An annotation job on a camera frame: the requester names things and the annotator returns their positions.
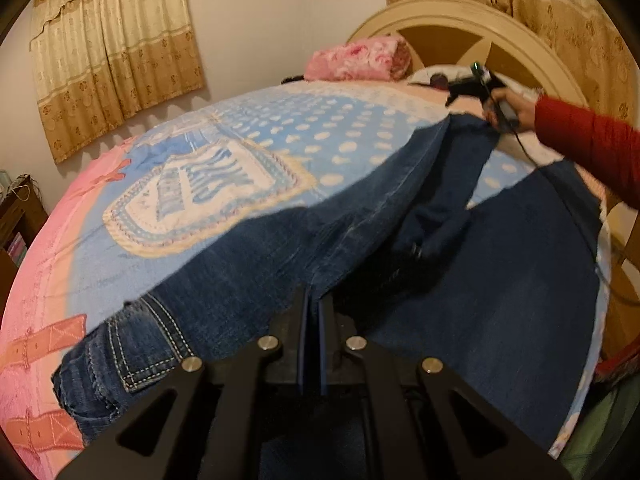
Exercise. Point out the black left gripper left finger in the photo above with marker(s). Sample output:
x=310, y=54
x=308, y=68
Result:
x=211, y=420

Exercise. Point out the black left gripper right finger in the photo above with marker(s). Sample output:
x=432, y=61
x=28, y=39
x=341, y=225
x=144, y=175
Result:
x=421, y=420

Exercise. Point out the dark blue denim jeans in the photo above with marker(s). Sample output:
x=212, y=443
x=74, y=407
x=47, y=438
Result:
x=503, y=291

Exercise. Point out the red sleeved right forearm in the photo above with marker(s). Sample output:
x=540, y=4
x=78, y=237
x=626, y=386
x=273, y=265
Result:
x=606, y=147

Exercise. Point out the right hand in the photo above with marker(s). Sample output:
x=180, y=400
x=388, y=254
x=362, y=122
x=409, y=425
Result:
x=524, y=109

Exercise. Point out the white patterned pillow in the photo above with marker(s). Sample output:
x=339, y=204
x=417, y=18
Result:
x=438, y=76

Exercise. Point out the cream round wooden headboard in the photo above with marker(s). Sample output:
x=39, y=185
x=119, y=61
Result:
x=459, y=32

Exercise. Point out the pink floral rolled blanket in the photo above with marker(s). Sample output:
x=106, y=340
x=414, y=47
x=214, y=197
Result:
x=383, y=58

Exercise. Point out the pink and blue bedspread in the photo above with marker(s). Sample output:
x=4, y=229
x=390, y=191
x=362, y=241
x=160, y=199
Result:
x=143, y=210

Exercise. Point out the stacked colourful books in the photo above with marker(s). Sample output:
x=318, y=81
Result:
x=17, y=249

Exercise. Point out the dark brown wooden cabinet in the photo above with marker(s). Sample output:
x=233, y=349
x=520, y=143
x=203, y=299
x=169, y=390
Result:
x=22, y=212

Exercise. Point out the beige window curtain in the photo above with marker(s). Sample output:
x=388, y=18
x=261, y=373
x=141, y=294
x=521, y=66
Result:
x=98, y=63

